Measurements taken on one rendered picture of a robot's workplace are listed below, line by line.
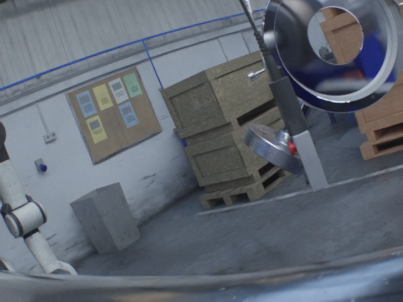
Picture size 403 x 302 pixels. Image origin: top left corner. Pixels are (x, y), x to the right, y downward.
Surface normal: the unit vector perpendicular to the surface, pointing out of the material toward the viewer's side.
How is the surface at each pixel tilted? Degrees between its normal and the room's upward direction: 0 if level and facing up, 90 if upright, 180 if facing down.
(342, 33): 90
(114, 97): 90
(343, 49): 90
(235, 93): 90
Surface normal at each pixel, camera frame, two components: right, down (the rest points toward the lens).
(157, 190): 0.69, -0.24
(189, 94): -0.64, 0.33
